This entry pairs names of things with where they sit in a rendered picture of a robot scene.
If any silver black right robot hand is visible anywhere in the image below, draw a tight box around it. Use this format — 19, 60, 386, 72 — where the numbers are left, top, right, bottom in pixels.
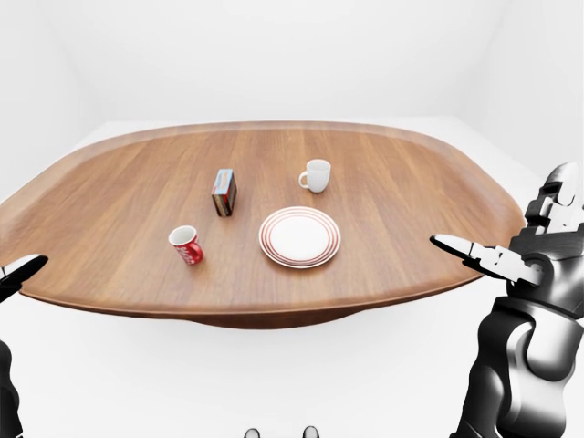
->
430, 162, 584, 318

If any white plate with red rings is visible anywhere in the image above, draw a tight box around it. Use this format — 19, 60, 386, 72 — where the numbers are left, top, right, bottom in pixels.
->
258, 205, 342, 269

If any red mug with white print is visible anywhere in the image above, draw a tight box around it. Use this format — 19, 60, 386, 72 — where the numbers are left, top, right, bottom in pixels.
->
167, 224, 204, 266

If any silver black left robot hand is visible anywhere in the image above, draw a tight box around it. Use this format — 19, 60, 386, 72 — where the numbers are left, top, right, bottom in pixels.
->
0, 254, 49, 304

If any printed food box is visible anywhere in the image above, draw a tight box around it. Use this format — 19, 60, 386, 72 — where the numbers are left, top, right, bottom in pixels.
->
211, 168, 238, 217

